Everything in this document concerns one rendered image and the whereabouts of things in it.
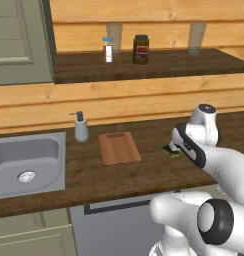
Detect wooden cutting board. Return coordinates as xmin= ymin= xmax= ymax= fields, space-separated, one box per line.
xmin=97 ymin=130 xmax=143 ymax=167

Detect green and yellow sponge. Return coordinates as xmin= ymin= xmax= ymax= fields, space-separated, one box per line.
xmin=162 ymin=144 xmax=181 ymax=160

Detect white soap dispenser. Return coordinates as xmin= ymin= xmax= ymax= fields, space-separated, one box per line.
xmin=69 ymin=110 xmax=90 ymax=144

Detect spice jar with blue lid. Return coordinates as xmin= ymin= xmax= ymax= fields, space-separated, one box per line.
xmin=102 ymin=36 xmax=115 ymax=64

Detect dark jar with red label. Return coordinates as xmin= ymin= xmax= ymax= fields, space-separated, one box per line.
xmin=132 ymin=34 xmax=151 ymax=66

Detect grey steel sink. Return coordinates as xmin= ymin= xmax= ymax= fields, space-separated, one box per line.
xmin=0 ymin=131 xmax=67 ymax=201

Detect grey dishwasher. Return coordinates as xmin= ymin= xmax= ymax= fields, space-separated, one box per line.
xmin=69 ymin=190 xmax=182 ymax=256

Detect sage green drawer front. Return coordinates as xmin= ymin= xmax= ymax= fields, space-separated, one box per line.
xmin=0 ymin=208 xmax=74 ymax=240

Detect sage green base cupboard door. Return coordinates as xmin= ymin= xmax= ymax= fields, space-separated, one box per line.
xmin=0 ymin=225 xmax=79 ymax=256

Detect dark wooden wall shelf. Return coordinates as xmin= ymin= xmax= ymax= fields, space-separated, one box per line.
xmin=52 ymin=47 xmax=244 ymax=85

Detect dark dishwasher handle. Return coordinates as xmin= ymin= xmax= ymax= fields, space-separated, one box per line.
xmin=83 ymin=198 xmax=152 ymax=216

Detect pale shelf bracket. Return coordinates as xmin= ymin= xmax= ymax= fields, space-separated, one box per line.
xmin=106 ymin=22 xmax=124 ymax=55
xmin=187 ymin=22 xmax=208 ymax=57

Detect sage green wall cupboard door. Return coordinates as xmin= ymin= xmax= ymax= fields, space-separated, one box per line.
xmin=0 ymin=0 xmax=58 ymax=87

